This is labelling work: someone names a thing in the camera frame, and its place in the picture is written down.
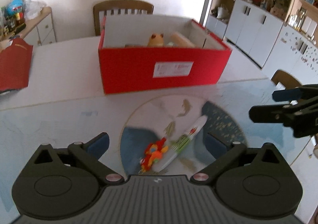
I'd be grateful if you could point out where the white green toothpaste tube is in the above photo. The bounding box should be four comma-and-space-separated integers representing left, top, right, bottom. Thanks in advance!
152, 115, 208, 173

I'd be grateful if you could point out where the tan wooden block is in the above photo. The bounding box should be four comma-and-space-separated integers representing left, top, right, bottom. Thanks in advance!
170, 32, 195, 48

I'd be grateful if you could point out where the red cardboard box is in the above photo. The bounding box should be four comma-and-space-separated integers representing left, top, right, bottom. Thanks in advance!
98, 14, 232, 94

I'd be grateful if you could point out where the blue globe toy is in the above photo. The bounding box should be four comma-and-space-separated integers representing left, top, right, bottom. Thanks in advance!
6, 0, 23, 17

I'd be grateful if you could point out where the wooden chair at right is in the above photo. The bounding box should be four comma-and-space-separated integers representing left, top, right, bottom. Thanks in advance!
271, 69, 302, 89

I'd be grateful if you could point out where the white sideboard cabinet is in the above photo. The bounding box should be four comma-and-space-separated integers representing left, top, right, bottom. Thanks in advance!
15, 7, 57, 47

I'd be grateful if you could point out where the white wall cabinet unit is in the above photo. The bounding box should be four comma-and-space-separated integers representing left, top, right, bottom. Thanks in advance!
202, 0, 317, 84

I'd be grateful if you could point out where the wooden chair behind table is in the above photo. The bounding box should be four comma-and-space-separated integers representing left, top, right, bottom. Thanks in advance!
93, 0, 154, 36

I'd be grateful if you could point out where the tan spotted pig toy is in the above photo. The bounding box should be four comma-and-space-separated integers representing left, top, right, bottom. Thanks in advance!
147, 33, 164, 47

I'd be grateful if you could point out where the red paper bag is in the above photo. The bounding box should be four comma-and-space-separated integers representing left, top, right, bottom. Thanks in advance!
0, 38, 33, 93

